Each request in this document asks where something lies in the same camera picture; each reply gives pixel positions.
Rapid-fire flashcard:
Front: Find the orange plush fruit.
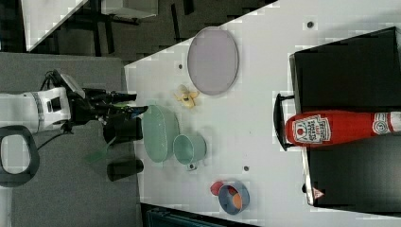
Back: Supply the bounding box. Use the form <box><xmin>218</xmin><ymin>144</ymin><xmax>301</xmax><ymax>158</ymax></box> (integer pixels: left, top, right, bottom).
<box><xmin>233</xmin><ymin>193</ymin><xmax>242</xmax><ymax>209</ymax></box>

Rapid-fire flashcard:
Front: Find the black round container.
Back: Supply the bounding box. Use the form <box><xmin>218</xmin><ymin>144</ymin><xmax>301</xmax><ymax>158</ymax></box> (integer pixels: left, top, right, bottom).
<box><xmin>103</xmin><ymin>117</ymin><xmax>143</xmax><ymax>145</ymax></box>

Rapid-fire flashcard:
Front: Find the red plush strawberry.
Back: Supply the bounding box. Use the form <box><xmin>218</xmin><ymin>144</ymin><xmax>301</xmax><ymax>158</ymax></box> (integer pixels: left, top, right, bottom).
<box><xmin>210</xmin><ymin>181</ymin><xmax>223</xmax><ymax>196</ymax></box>

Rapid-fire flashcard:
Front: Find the green oval colander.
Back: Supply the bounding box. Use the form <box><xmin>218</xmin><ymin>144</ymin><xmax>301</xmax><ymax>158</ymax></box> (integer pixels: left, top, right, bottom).
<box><xmin>142</xmin><ymin>105</ymin><xmax>180</xmax><ymax>163</ymax></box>

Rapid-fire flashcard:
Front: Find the black cylindrical cup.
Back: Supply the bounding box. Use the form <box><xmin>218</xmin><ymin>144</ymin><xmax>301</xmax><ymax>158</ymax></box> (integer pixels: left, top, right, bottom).
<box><xmin>107</xmin><ymin>159</ymin><xmax>144</xmax><ymax>182</ymax></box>

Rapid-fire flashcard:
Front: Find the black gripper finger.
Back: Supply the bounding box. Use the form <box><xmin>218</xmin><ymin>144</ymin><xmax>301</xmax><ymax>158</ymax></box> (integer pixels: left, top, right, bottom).
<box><xmin>111</xmin><ymin>93</ymin><xmax>137</xmax><ymax>102</ymax></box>
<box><xmin>109</xmin><ymin>106</ymin><xmax>148</xmax><ymax>119</ymax></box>

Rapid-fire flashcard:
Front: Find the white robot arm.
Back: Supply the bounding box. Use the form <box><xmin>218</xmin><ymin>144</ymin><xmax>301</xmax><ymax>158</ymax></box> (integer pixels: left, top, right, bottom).
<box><xmin>0</xmin><ymin>87</ymin><xmax>148</xmax><ymax>134</ymax></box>

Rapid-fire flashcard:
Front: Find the green measuring cup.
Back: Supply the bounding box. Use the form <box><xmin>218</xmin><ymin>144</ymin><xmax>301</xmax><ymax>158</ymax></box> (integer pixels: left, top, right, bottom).
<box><xmin>173</xmin><ymin>134</ymin><xmax>207</xmax><ymax>171</ymax></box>

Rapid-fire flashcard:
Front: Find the green slotted spatula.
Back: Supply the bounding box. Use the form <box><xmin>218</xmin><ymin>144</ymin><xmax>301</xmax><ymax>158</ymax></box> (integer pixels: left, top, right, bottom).
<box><xmin>84</xmin><ymin>138</ymin><xmax>115</xmax><ymax>164</ymax></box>

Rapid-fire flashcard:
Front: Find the grey round plate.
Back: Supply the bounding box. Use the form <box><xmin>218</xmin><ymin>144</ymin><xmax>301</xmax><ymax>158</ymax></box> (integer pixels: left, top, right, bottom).
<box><xmin>187</xmin><ymin>26</ymin><xmax>239</xmax><ymax>96</ymax></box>

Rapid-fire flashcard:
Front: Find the red plush ketchup bottle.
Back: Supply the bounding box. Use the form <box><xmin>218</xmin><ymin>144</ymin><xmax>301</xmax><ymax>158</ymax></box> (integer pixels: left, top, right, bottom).
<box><xmin>285</xmin><ymin>111</ymin><xmax>401</xmax><ymax>148</ymax></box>

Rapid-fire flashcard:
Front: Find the yellow plush banana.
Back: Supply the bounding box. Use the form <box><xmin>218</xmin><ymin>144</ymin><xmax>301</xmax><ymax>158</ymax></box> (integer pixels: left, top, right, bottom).
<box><xmin>175</xmin><ymin>84</ymin><xmax>200</xmax><ymax>109</ymax></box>

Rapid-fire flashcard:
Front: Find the black toaster oven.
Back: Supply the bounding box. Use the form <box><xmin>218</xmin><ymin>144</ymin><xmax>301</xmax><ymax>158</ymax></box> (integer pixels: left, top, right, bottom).
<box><xmin>273</xmin><ymin>26</ymin><xmax>400</xmax><ymax>217</ymax></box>

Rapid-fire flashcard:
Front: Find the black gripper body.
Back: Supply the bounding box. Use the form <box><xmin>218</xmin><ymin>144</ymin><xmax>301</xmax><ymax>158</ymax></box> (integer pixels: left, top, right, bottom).
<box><xmin>67</xmin><ymin>88</ymin><xmax>111</xmax><ymax>126</ymax></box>

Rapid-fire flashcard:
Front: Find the black chair armrest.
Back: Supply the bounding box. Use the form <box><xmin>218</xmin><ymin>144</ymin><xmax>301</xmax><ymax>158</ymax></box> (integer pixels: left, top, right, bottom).
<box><xmin>0</xmin><ymin>126</ymin><xmax>40</xmax><ymax>187</ymax></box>

